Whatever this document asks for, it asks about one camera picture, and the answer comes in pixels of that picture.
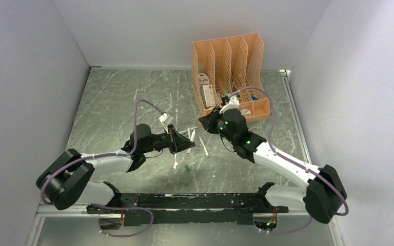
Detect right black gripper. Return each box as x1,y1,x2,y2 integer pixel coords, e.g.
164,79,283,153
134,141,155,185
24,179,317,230
200,106,237,145

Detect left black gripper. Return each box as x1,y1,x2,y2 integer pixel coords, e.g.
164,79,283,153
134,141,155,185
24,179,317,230
142,124,195,154

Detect white pen red tip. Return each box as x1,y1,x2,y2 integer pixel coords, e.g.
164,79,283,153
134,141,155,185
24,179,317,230
187,129,195,154

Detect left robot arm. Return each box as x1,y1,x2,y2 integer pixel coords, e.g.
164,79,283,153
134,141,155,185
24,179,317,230
36,124,195,213

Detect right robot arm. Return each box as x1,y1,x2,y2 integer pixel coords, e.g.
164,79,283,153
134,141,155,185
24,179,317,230
199,107,348,223

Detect white pen pointing up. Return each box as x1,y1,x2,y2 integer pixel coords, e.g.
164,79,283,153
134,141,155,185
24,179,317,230
179,127,198,134

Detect pens in organizer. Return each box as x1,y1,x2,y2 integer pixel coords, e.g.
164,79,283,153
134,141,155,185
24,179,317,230
215,73,237,106

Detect white pen green tip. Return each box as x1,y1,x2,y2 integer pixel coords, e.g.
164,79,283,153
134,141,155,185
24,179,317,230
199,137,210,158

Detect white red box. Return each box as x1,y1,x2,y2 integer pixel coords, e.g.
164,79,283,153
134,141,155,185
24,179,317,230
200,85,216,108

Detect grey stationery blister pack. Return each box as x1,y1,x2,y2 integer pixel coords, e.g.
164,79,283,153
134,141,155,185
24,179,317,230
198,73,210,86

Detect orange plastic file organizer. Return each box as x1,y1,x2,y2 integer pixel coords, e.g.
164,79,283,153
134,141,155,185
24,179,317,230
191,33,270,122

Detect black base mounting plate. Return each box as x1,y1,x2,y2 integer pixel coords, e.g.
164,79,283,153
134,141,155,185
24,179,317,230
86,192,288,227

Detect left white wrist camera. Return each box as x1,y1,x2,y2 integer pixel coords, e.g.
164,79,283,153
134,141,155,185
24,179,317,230
159,112,174,132

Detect white corner bracket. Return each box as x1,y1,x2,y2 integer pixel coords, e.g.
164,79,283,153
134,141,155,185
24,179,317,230
279,69,291,78

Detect aluminium frame rail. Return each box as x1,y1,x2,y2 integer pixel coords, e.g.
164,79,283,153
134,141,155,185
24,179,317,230
52,193,336,223

